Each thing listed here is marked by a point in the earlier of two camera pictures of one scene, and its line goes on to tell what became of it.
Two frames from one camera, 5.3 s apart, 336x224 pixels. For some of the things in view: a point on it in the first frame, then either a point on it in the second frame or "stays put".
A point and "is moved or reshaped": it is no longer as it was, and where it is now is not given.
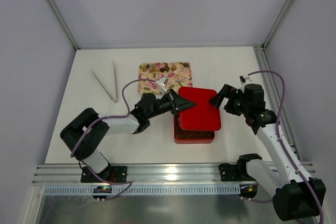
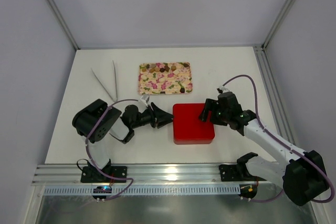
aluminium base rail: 65,179 stays put
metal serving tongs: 115,100 stays put
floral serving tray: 178,74 stays put
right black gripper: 229,100 -> 213,108
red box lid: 204,115 is moved or reshaped
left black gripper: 173,102 -> 153,115
